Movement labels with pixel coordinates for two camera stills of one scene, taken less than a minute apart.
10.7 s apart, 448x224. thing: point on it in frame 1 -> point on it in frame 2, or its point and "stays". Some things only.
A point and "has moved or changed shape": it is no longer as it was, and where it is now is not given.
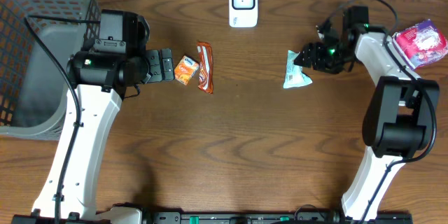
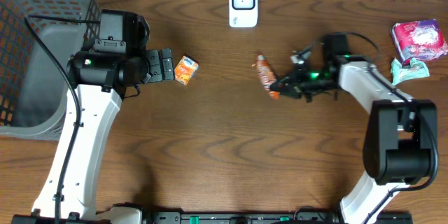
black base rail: [303, 216] stays
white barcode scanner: [243, 3] stays
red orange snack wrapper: [205, 66] -> [267, 77]
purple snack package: [421, 44] stays
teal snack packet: [294, 76] has moved or changed shape
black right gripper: [316, 54] -> [294, 81]
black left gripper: [150, 65] stays
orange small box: [186, 69] stays
